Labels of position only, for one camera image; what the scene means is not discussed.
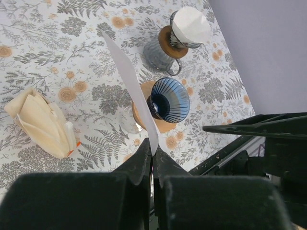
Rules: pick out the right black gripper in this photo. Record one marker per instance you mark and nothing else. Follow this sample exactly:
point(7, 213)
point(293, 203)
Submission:
point(281, 157)

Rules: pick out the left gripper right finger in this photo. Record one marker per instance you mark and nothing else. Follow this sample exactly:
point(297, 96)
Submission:
point(186, 202)

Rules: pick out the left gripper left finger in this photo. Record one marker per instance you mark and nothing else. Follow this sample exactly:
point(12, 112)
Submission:
point(117, 200)

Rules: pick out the small glass with coffee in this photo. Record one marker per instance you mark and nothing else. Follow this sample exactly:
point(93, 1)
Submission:
point(128, 122)

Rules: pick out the blue glass dripper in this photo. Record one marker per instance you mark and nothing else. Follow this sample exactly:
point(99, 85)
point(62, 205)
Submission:
point(169, 101)

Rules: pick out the coffee filter paper pack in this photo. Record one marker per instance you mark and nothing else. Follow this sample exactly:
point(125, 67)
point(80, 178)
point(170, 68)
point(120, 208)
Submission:
point(44, 123)

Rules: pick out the white paper coffee filter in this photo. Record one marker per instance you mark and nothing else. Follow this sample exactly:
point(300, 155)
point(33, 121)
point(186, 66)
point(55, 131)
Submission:
point(190, 28)

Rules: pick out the floral table mat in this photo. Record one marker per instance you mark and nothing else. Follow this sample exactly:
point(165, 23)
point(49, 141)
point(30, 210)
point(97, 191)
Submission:
point(57, 48)

